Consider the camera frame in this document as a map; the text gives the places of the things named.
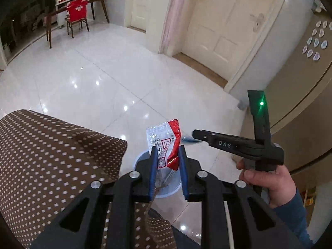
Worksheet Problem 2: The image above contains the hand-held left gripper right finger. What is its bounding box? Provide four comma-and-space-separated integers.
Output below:
178, 145, 304, 249

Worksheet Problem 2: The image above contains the brown dotted cloth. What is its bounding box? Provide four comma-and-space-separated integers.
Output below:
0, 109, 177, 249

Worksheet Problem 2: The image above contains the cream double door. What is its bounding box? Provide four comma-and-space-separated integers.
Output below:
182, 0, 281, 81

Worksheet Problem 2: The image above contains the red white snack packet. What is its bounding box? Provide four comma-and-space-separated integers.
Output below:
146, 119, 182, 190

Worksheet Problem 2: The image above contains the pink curtain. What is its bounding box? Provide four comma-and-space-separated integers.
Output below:
159, 0, 194, 55

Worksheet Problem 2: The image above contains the cream door handle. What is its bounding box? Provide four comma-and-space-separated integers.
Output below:
250, 14, 264, 32

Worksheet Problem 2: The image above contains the person's right forearm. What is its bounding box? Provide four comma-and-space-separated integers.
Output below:
273, 187, 315, 249

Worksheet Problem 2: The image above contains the light blue waste bin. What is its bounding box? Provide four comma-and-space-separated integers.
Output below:
133, 152, 182, 199

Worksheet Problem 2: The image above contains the white narrow door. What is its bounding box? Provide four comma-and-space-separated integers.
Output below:
130, 0, 151, 30

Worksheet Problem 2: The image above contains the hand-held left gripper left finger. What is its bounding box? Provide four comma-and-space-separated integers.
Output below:
30, 146, 159, 249

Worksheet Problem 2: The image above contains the person's right hand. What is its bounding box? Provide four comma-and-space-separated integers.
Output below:
236, 158, 297, 209

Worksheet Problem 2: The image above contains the dark wooden table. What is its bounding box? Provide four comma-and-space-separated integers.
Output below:
44, 0, 109, 48

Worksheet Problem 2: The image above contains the group of oval wall stickers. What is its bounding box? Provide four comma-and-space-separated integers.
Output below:
302, 21, 332, 61

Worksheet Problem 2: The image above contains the chair with red cover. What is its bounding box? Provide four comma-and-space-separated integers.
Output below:
64, 0, 90, 39

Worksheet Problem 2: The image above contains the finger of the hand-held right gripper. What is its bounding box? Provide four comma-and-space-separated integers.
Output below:
192, 129, 260, 160

